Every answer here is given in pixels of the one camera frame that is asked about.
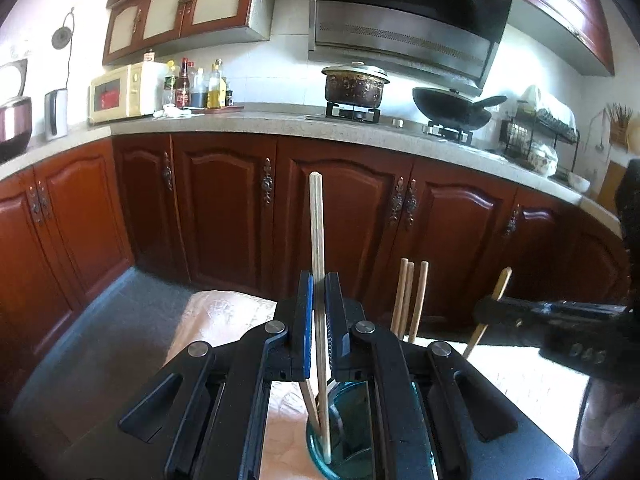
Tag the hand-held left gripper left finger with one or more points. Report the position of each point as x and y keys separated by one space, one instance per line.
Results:
x=309 y=330

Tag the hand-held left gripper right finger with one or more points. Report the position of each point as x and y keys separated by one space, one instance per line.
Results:
x=332 y=330

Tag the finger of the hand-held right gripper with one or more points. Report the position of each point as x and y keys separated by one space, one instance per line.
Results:
x=515 y=317

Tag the floral utensil holder teal rim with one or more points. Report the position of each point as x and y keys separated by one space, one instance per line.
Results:
x=350 y=425

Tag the person's right hand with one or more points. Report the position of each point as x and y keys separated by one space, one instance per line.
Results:
x=610 y=420

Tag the white quilted tablecloth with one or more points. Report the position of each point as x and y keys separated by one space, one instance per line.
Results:
x=220 y=310

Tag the brown wooden base cabinets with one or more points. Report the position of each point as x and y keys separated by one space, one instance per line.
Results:
x=225 y=220

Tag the white bowl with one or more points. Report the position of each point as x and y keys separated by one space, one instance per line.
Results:
x=579 y=182

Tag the wooden cutting board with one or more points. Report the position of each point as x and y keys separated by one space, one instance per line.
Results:
x=611 y=185

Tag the floral bowl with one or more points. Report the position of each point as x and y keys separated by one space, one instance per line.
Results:
x=542 y=157

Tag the gas stove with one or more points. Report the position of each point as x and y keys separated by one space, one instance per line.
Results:
x=360 y=112

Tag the black wok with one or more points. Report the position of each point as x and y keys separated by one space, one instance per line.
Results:
x=450 y=107

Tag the small dark bottle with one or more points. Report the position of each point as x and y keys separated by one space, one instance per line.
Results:
x=229 y=98

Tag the blackened cooking pot with lid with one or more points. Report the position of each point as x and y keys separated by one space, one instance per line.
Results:
x=355 y=85

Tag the white cloth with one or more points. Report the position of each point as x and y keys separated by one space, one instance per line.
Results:
x=172 y=111

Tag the yellow cooking oil bottle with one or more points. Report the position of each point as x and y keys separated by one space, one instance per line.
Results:
x=215 y=90

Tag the clear bottle dark liquid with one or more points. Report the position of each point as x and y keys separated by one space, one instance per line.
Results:
x=199 y=90

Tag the dark sauce bottle red cap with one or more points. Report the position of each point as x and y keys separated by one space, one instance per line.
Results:
x=184 y=87

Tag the dark bottle yellow cap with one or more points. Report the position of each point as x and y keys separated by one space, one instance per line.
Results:
x=171 y=87

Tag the cream microwave oven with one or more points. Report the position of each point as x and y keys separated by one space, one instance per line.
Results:
x=125 y=95

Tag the black steel range hood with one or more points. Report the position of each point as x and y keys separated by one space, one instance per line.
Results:
x=410 y=20

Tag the silver electric kettle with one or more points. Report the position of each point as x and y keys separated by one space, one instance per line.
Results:
x=56 y=115

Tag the wall-mounted chopstick holder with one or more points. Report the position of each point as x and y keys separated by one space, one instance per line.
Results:
x=620 y=125

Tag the brown wooden wall cabinet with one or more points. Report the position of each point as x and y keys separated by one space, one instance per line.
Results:
x=565 y=5

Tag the brown wall cabinet glass doors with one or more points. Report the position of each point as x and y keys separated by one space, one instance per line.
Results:
x=180 y=10

